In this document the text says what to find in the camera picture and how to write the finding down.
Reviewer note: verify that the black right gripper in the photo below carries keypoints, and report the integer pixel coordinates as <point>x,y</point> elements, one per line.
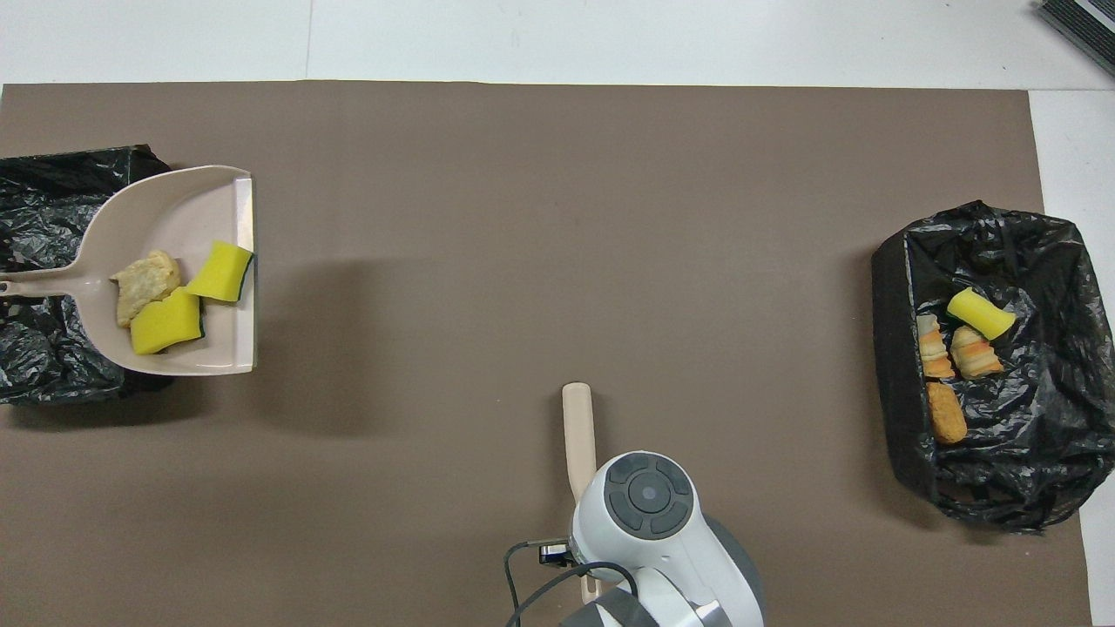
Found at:
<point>554,553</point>

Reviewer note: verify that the beige hand brush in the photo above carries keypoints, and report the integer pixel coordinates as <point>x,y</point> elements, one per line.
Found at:
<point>577,435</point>

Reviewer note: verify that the brown bread roll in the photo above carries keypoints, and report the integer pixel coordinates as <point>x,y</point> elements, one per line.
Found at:
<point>947,414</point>

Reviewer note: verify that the pale flaky pastry piece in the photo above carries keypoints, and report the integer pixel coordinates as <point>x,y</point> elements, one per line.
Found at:
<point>934,353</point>

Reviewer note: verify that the yellow sponge piece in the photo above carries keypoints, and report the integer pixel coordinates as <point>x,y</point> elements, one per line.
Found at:
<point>167,322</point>
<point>980,313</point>
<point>222,272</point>

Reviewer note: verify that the small orange croissant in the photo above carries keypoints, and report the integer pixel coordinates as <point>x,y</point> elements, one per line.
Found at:
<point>974,353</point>

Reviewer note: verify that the beige plastic dustpan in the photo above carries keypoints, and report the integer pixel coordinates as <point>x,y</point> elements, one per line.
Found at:
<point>174,218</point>

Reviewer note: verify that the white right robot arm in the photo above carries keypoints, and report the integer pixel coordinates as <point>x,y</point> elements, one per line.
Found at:
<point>649,540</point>

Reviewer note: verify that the black bag lined bin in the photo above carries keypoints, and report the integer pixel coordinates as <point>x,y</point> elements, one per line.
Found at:
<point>43,366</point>
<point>1045,435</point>

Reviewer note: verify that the brown table mat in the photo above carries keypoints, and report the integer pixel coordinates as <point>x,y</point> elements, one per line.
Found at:
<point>523,261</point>

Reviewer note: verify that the dark ribbed panel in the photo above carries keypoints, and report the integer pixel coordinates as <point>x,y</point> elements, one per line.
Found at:
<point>1084,26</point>

